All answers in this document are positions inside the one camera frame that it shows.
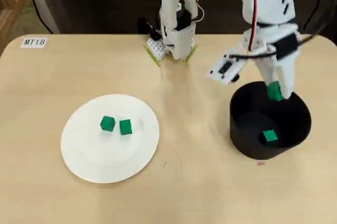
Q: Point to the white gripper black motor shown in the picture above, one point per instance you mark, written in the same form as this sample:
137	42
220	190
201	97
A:
281	61

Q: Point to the green cube block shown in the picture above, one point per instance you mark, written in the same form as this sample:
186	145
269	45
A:
274	91
107	124
125	127
269	136

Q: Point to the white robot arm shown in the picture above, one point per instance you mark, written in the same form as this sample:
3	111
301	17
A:
179	2

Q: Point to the black pot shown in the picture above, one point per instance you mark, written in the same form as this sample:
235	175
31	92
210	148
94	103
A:
250	147

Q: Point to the white round plate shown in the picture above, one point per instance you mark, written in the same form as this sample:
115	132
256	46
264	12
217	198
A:
110	155

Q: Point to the green tape strip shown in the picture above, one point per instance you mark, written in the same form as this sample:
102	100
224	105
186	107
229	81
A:
152	58
191	54

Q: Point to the small pink sticker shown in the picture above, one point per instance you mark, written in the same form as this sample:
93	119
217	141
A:
261	163

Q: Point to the black table clamp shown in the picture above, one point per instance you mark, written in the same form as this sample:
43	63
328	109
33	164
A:
147	26

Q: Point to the white MT18 label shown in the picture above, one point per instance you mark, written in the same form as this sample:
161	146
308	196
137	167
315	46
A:
34	42

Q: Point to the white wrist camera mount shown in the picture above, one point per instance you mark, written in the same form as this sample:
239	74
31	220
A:
223	69

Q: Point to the white perforated base plate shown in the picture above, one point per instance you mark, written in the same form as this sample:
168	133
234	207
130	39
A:
156	48

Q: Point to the wooden lattice frame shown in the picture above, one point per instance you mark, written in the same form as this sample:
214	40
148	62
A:
10	5

